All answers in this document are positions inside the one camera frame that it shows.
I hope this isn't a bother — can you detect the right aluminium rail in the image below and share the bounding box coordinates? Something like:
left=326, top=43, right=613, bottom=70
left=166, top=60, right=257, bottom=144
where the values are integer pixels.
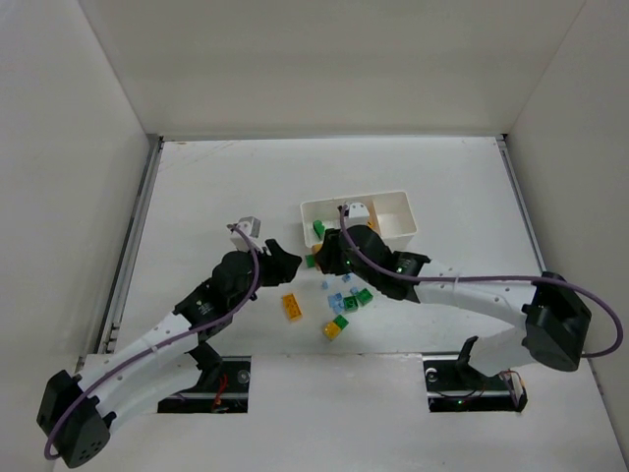
left=495, top=135, right=546, bottom=271

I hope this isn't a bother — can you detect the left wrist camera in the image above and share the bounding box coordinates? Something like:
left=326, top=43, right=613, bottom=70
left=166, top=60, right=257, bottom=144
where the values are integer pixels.
left=227, top=216, right=261, bottom=252

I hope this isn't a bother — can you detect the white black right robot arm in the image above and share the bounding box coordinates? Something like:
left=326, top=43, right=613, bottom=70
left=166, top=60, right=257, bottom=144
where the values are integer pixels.
left=314, top=225, right=592, bottom=377

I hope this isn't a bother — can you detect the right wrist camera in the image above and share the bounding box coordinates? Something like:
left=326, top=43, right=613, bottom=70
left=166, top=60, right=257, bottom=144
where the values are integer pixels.
left=342, top=202, right=372, bottom=228

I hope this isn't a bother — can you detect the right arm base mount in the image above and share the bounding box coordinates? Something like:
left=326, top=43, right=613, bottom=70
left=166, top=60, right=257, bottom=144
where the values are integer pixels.
left=423, top=336, right=529, bottom=413

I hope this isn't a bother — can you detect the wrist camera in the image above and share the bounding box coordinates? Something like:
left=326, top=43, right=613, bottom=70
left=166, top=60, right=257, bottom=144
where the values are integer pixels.
left=227, top=216, right=261, bottom=252
left=342, top=202, right=372, bottom=228

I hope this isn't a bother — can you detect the green lego beside yellow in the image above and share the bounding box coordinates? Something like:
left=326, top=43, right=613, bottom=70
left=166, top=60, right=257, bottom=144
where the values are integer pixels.
left=333, top=315, right=349, bottom=329

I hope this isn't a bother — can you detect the white divided plastic container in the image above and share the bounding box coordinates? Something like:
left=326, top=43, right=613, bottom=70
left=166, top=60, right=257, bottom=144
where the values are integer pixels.
left=300, top=191, right=418, bottom=250

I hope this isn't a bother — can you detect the aluminium rail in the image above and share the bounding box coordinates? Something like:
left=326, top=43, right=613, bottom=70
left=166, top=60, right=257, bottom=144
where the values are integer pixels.
left=87, top=135, right=164, bottom=354
left=495, top=135, right=546, bottom=271

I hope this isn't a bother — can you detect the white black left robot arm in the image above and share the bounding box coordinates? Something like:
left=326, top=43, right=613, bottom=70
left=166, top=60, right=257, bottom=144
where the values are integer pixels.
left=36, top=239, right=302, bottom=468

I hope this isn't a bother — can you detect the left aluminium rail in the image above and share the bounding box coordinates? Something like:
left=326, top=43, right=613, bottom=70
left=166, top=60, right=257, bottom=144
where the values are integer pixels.
left=87, top=135, right=164, bottom=354

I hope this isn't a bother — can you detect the green square lego brick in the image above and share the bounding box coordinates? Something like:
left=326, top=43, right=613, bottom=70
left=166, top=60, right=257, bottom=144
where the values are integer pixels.
left=355, top=288, right=373, bottom=306

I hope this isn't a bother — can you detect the yellow rectangular lego brick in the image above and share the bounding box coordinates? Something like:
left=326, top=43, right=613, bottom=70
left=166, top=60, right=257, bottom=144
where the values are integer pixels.
left=282, top=293, right=303, bottom=323

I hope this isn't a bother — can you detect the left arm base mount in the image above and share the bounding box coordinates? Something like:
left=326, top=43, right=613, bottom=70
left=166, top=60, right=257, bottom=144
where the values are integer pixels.
left=157, top=343, right=252, bottom=414

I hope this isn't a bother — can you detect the yellow small lego brick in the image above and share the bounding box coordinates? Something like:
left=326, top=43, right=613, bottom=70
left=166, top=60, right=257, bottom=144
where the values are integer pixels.
left=322, top=322, right=343, bottom=340

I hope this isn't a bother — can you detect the light blue lego plate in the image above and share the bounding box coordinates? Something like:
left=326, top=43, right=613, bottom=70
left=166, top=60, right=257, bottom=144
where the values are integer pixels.
left=327, top=293, right=344, bottom=315

